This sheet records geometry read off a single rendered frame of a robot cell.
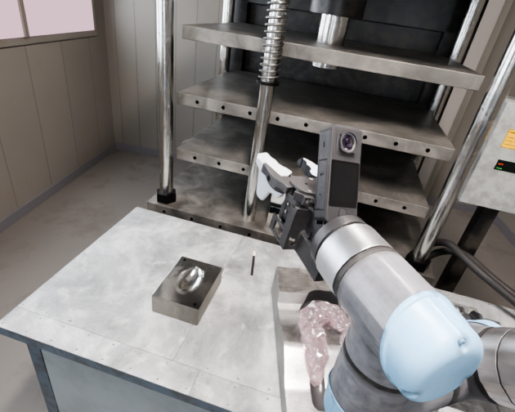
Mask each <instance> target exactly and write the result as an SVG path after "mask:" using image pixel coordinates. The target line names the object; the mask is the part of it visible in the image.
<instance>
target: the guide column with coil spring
mask: <svg viewBox="0 0 515 412"><path fill-rule="evenodd" d="M286 8H287V5H282V4H271V8H270V9H286ZM285 13H286V12H281V11H270V15H269V16H285ZM268 23H275V24H284V19H269V20H268ZM283 29H284V26H268V27H267V30H283ZM282 35H283V34H270V33H267V34H266V36H267V37H271V38H282ZM281 41H282V40H266V44H281ZM265 51H280V47H265ZM264 57H280V54H279V53H278V54H271V53H264ZM278 62H279V60H263V63H264V64H278ZM277 68H278V66H275V67H270V66H263V67H262V69H264V70H277ZM262 76H267V77H274V76H276V73H263V72H262ZM261 80H262V81H266V82H275V79H264V78H261ZM274 89H275V87H271V86H265V85H261V84H260V90H259V97H258V103H257V115H256V122H255V128H254V134H253V147H252V153H251V159H250V166H249V178H248V185H247V191H246V197H245V204H244V215H243V219H244V220H245V221H246V222H253V221H254V220H255V214H256V208H257V203H258V195H257V186H258V173H259V168H258V165H257V163H256V159H257V156H258V154H262V153H265V149H266V139H267V133H268V128H269V122H270V117H271V106H272V101H273V95H274Z"/></svg>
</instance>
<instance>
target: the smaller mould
mask: <svg viewBox="0 0 515 412"><path fill-rule="evenodd" d="M221 281H222V267H219V266H214V265H212V264H208V263H206V262H201V261H197V260H195V259H192V258H188V257H183V256H181V258H180V259H179V260H178V262H177V263H176V265H175V266H174V267H173V268H172V270H171V271H170V272H169V273H168V275H167V276H166V277H165V278H164V280H163V281H162V283H161V284H160V285H159V287H158V288H157V289H156V290H155V291H154V293H153V294H152V311H153V312H156V313H159V314H162V315H165V316H169V317H172V318H174V319H177V320H181V321H184V322H186V323H189V324H192V325H197V326H198V324H199V322H200V320H201V319H202V317H203V315H204V313H205V311H206V309H207V308H208V305H209V303H210V302H211V300H212V299H213V296H214V294H215V293H216V291H217V289H218V287H219V285H220V283H221Z"/></svg>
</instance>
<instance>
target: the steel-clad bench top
mask: <svg viewBox="0 0 515 412"><path fill-rule="evenodd" d="M253 251H255V252H256V254H255V262H254V269H253V275H250V273H251V266H252V260H253ZM181 256H183V257H187V258H192V259H195V260H197V261H201V262H206V263H208V264H212V265H214V266H219V267H222V281H221V283H220V285H219V287H218V289H217V291H216V293H215V294H214V296H213V299H212V300H211V302H210V303H209V305H208V308H207V309H206V311H205V313H204V315H203V317H202V319H201V320H200V322H199V324H198V326H197V325H192V324H189V323H186V322H184V321H181V320H177V319H174V318H172V317H169V316H165V315H162V314H159V313H156V312H153V311H152V294H153V293H154V291H155V290H156V289H157V288H158V287H159V285H160V284H161V283H162V281H163V280H164V278H165V277H166V276H167V275H168V273H169V272H170V271H171V270H172V268H173V267H174V266H175V265H176V263H177V262H178V260H179V259H180V258H181ZM277 266H283V267H293V268H303V269H306V267H305V266H304V265H303V263H302V261H301V259H300V258H299V256H298V255H297V254H296V252H295V251H294V250H293V249H282V248H281V247H280V246H279V245H276V244H270V243H267V242H264V241H261V240H256V239H252V238H249V237H246V236H242V235H237V234H234V233H231V232H228V231H223V230H219V229H216V228H213V227H210V226H205V225H201V224H198V223H195V222H189V221H187V220H183V219H180V218H177V217H171V216H169V215H165V214H162V213H157V212H153V211H150V210H147V209H143V208H138V207H136V208H135V209H133V210H132V211H131V212H130V213H129V214H128V215H127V216H126V217H124V218H123V219H122V220H121V221H119V222H118V223H117V224H116V225H114V226H113V227H112V228H111V229H109V230H108V231H107V232H106V233H105V234H103V236H102V237H100V238H99V239H98V240H97V241H95V242H94V243H93V244H92V245H90V246H89V247H88V248H87V249H85V250H84V251H83V252H82V253H80V254H79V255H78V256H77V257H76V258H75V259H74V260H73V261H71V262H70V263H69V264H68V265H66V266H65V267H64V268H63V269H61V270H60V271H59V272H58V273H56V274H55V275H54V276H53V277H52V278H51V279H50V280H49V281H47V282H46V283H45V284H43V285H42V286H41V287H40V288H39V289H37V290H36V291H35V292H34V293H32V294H31V295H30V296H29V297H27V298H26V299H25V300H24V301H23V302H22V303H21V304H20V305H18V306H17V307H16V308H15V309H13V310H12V311H11V312H10V313H8V314H7V315H6V316H4V317H3V318H2V319H1V320H0V328H3V329H6V330H9V331H11V332H14V333H16V334H20V335H23V336H25V337H27V338H32V339H33V340H36V341H39V342H41V343H45V344H47V345H49V346H52V347H56V348H58V349H61V350H63V351H66V352H69V353H72V354H75V355H76V356H81V357H83V358H85V359H88V360H90V361H94V362H96V363H99V364H102V365H105V366H108V367H110V368H112V369H116V370H119V371H121V372H124V373H126V374H130V375H132V376H135V377H138V378H141V379H144V380H146V381H148V382H151V383H155V384H157V385H159V386H162V387H165V388H168V389H171V390H173V391H175V392H180V393H182V394H184V395H187V396H191V397H193V398H195V399H198V400H200V401H204V402H207V403H209V404H211V405H215V406H217V407H220V408H223V409H225V410H229V411H231V412H282V407H281V397H280V380H279V370H278V360H277V350H276V341H275V323H274V313H273V304H272V294H271V289H272V285H273V280H274V276H275V269H276V267H277ZM434 289H435V288H434ZM435 290H436V291H437V292H438V293H441V294H442V295H444V296H445V297H446V298H448V299H449V300H450V301H452V302H457V303H459V304H463V305H466V306H469V307H475V308H476V309H477V310H478V313H481V314H482V316H483V318H487V319H489V320H495V321H498V322H499V323H500V324H501V326H502V327H513V328H515V310H513V309H510V308H507V307H502V306H498V305H495V304H492V303H488V302H483V301H480V300H477V299H474V298H469V297H465V296H462V295H459V294H456V293H451V292H447V291H444V290H441V289H435ZM197 376H198V377H197ZM191 388H192V389H191Z"/></svg>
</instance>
